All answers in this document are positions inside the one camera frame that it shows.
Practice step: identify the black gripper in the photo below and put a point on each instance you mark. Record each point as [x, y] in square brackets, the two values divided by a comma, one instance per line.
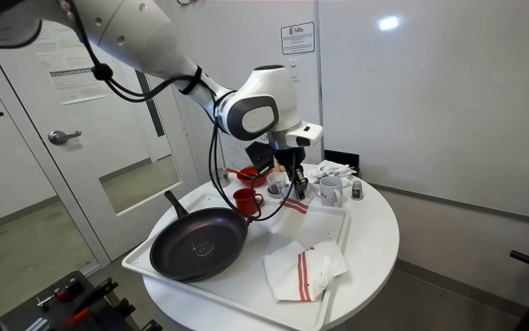
[293, 160]

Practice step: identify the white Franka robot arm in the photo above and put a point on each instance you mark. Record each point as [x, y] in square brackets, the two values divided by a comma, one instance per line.
[148, 37]

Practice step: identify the black frying pan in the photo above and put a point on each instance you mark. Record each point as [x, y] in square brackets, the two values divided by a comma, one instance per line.
[198, 248]

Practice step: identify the clear drinking glass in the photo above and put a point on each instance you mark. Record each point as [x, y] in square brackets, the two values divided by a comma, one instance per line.
[277, 186]

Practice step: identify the white mug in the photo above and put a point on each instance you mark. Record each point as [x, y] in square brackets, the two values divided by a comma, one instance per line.
[332, 191]

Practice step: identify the white plastic tray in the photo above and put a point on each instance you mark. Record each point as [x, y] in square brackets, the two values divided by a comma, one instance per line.
[332, 223]

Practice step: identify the red bowl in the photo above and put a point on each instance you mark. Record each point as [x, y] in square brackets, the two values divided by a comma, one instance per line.
[249, 177]

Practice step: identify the small dark gadget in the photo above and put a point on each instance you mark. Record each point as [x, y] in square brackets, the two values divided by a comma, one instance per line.
[358, 188]

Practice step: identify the red mug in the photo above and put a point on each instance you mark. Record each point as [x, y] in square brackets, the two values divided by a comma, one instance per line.
[247, 202]

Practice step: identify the white door with window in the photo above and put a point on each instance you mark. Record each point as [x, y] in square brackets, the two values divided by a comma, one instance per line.
[88, 195]

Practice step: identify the white paper door notice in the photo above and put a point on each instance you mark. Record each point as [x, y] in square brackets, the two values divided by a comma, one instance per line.
[82, 83]

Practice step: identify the black tool cart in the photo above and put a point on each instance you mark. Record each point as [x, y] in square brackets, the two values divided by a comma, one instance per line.
[38, 315]

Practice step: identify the black wall box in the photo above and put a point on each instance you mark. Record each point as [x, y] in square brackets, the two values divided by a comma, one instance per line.
[341, 160]

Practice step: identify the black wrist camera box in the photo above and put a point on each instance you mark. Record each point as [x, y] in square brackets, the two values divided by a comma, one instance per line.
[260, 156]

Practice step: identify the white wall sign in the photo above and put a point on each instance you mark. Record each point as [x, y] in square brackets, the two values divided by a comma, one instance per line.
[299, 37]

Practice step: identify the large wall whiteboard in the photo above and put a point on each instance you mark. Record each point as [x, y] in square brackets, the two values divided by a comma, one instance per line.
[449, 103]

